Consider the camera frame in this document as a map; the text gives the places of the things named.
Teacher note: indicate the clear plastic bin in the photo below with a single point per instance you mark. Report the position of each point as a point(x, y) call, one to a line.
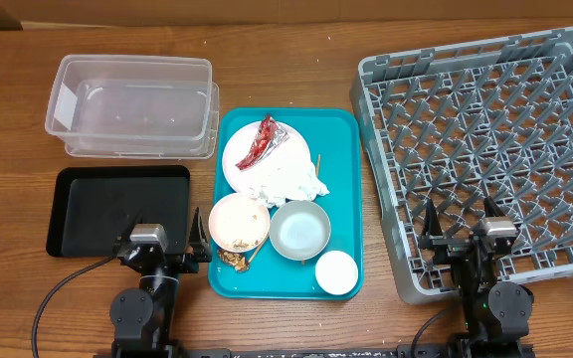
point(134, 106)

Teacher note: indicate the wooden chopstick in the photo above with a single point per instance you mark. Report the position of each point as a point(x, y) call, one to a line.
point(317, 165)
point(257, 250)

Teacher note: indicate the pink plate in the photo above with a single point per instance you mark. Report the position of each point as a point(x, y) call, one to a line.
point(238, 146)

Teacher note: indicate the pink bowl with rice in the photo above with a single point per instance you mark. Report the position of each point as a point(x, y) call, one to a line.
point(238, 223)

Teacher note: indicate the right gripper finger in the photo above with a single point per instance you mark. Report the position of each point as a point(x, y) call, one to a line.
point(432, 228)
point(491, 209)

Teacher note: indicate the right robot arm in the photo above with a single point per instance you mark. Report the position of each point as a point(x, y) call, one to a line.
point(496, 312)

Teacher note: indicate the grey-white bowl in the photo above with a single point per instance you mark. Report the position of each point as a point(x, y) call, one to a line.
point(299, 230)

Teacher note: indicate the brown food scraps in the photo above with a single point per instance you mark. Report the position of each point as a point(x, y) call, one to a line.
point(237, 261)

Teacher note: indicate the black tray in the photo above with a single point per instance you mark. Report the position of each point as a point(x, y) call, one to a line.
point(93, 206)

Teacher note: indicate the white napkin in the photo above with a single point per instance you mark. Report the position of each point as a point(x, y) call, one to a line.
point(286, 174)

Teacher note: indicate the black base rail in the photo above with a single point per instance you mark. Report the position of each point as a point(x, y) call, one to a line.
point(401, 351)

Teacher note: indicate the teal serving tray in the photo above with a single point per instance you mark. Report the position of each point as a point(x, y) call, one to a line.
point(332, 136)

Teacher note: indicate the grey dishwasher rack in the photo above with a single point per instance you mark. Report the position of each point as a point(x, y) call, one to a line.
point(456, 124)

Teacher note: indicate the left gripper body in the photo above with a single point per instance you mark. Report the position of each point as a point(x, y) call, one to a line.
point(179, 265)

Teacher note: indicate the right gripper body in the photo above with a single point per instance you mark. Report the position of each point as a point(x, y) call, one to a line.
point(461, 247)

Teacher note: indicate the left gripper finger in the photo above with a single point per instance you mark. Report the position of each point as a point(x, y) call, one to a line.
point(124, 235)
point(198, 240)

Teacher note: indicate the red foil wrapper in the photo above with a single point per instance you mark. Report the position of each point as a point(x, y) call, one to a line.
point(270, 135)

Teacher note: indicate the white cup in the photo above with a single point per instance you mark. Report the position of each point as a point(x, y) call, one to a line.
point(336, 272)

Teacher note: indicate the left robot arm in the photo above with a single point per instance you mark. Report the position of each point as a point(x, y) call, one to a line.
point(142, 316)

